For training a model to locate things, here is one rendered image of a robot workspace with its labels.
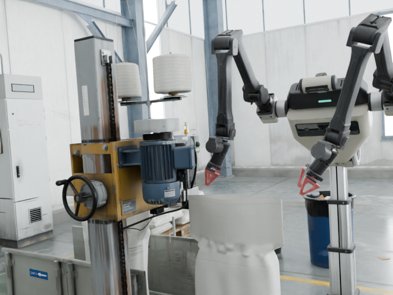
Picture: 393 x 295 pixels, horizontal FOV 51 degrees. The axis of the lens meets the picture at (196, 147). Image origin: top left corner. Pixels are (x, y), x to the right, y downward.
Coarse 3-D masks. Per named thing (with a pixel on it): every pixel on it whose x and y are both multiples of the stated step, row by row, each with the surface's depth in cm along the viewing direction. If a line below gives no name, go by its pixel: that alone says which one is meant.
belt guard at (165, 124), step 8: (144, 120) 155; (152, 120) 154; (160, 120) 154; (168, 120) 156; (176, 120) 159; (136, 128) 158; (144, 128) 155; (152, 128) 154; (160, 128) 154; (168, 128) 156; (176, 128) 159
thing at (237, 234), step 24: (192, 216) 197; (216, 216) 183; (240, 216) 177; (264, 216) 176; (216, 240) 185; (240, 240) 178; (264, 240) 176; (216, 264) 184; (240, 264) 177; (264, 264) 173; (216, 288) 184; (240, 288) 177; (264, 288) 173
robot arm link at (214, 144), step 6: (234, 132) 180; (210, 138) 176; (216, 138) 175; (222, 138) 178; (228, 138) 180; (210, 144) 176; (216, 144) 174; (222, 144) 178; (210, 150) 176; (216, 150) 175
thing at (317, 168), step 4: (316, 160) 157; (320, 160) 156; (308, 164) 163; (312, 164) 158; (316, 164) 156; (320, 164) 156; (324, 164) 155; (328, 164) 156; (308, 168) 157; (312, 168) 157; (316, 168) 156; (320, 168) 156; (324, 168) 156; (308, 172) 155; (312, 172) 154; (316, 172) 156; (320, 172) 156; (316, 176) 155; (320, 176) 156; (320, 180) 155
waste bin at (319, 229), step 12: (312, 192) 409; (324, 192) 411; (348, 192) 396; (312, 204) 377; (324, 204) 368; (312, 216) 379; (324, 216) 370; (312, 228) 382; (324, 228) 372; (312, 240) 384; (324, 240) 374; (312, 252) 387; (324, 252) 375; (324, 264) 377
